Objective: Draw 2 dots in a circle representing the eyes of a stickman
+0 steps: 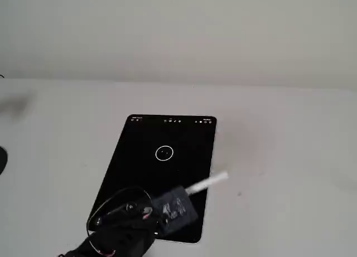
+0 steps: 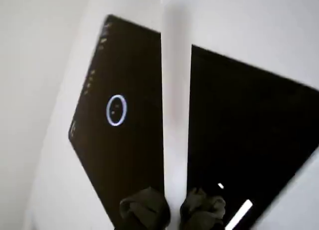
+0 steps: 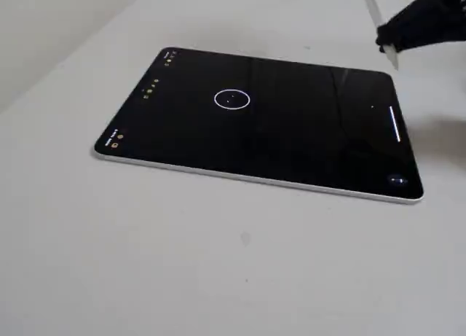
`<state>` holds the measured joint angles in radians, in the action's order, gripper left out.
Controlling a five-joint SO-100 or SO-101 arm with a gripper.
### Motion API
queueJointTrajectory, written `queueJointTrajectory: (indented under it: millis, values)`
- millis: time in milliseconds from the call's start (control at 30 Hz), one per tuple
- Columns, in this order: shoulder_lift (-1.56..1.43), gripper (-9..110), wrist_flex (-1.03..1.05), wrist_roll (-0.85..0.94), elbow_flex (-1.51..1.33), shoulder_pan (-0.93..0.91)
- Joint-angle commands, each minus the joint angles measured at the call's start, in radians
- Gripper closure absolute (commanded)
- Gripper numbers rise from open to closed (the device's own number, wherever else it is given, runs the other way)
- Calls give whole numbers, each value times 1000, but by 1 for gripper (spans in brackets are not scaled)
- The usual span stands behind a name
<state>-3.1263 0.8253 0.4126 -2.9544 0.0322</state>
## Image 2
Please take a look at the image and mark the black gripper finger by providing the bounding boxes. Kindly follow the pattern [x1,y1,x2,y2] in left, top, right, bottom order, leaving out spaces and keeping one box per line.
[179,187,226,230]
[119,186,171,230]

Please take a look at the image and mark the white stylus pen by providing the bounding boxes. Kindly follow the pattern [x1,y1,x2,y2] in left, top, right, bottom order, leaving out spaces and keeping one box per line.
[160,0,193,230]

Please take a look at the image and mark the black screen tablet silver edge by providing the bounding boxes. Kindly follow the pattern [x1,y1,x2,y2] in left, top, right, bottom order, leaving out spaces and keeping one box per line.
[68,14,319,230]

